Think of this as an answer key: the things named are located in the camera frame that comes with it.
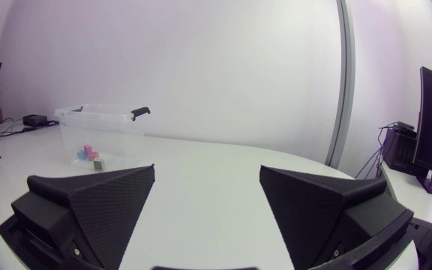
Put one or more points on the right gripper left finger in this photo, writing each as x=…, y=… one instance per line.
x=103, y=210

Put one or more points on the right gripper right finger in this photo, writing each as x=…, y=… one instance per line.
x=313, y=213

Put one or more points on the clear plastic container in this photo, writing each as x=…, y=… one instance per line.
x=101, y=137

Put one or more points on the green toy brick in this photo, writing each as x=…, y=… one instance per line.
x=99, y=164

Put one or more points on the blue toy brick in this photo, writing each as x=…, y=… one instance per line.
x=82, y=154

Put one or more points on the red toy brick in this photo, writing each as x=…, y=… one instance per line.
x=90, y=151

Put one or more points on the black computer box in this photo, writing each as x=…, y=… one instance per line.
x=399, y=150

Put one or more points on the black power brick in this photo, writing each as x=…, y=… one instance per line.
x=35, y=120

